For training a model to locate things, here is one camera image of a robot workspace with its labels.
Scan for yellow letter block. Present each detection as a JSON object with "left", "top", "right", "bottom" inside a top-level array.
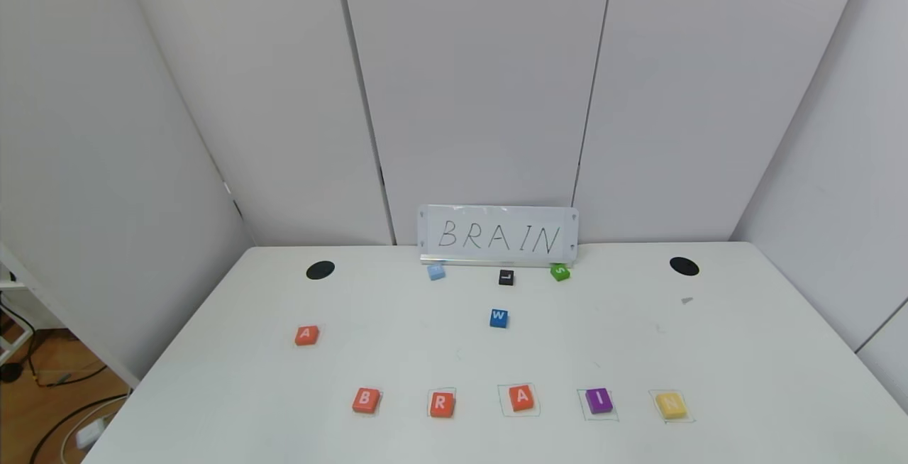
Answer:
[{"left": 655, "top": 392, "right": 688, "bottom": 421}]

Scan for white BRAIN whiteboard sign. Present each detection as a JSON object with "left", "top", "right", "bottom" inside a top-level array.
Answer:
[{"left": 416, "top": 204, "right": 580, "bottom": 267}]

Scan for white power adapter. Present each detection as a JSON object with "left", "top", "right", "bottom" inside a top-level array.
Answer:
[{"left": 74, "top": 418, "right": 107, "bottom": 449}]

